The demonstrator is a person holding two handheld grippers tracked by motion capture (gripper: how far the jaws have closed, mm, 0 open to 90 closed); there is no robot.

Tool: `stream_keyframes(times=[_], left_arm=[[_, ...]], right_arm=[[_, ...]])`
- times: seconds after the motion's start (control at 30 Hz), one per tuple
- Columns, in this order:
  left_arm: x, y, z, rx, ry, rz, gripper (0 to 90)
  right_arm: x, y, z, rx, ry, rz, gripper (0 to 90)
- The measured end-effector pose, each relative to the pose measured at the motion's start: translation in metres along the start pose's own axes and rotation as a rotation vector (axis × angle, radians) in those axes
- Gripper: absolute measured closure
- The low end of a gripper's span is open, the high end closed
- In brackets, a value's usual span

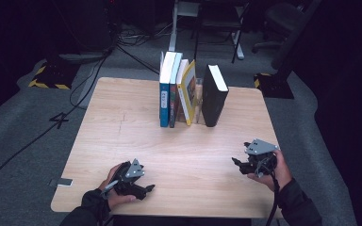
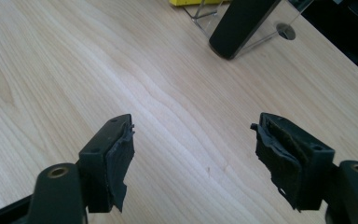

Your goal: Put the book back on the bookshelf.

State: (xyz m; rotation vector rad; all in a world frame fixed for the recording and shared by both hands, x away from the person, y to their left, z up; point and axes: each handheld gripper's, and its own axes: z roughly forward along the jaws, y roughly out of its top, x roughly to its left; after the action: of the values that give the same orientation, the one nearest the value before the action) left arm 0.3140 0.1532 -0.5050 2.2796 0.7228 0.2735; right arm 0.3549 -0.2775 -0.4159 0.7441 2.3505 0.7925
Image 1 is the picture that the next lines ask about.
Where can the red and blue paperback book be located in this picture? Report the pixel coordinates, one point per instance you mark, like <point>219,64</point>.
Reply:
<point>173,103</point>

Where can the person's right hand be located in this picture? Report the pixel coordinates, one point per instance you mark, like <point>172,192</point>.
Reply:
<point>281,175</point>

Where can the white desk leg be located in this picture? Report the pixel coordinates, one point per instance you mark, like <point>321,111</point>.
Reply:
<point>173,28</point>
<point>238,47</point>

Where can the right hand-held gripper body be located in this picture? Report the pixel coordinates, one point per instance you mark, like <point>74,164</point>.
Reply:
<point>262,157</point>

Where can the black hardcover book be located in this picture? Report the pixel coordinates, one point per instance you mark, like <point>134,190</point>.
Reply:
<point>213,100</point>

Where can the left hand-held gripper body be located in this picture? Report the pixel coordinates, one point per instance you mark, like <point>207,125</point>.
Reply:
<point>128,177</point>

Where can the clear acrylic book holder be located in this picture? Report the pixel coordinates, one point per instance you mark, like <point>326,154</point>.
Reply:
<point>199,100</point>

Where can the yellow and white book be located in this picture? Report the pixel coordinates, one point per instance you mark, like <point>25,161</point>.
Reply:
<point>188,91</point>

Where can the black metal frame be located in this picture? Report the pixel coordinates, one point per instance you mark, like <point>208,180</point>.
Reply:
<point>201,19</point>

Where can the person's left hand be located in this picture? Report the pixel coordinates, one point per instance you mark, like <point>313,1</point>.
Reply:
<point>116,201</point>

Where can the yellow-black striped stand base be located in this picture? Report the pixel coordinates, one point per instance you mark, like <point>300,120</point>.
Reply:
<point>53,75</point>
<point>273,86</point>

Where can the blue spine book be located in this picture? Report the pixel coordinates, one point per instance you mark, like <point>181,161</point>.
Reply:
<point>164,100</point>

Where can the grey tape strip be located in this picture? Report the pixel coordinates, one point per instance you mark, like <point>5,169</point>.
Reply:
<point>61,182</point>

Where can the black office chair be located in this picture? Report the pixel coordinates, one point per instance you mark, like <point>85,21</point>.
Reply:
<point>275,22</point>

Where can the dark metal stand pole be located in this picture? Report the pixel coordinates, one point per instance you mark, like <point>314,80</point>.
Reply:
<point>292,37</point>

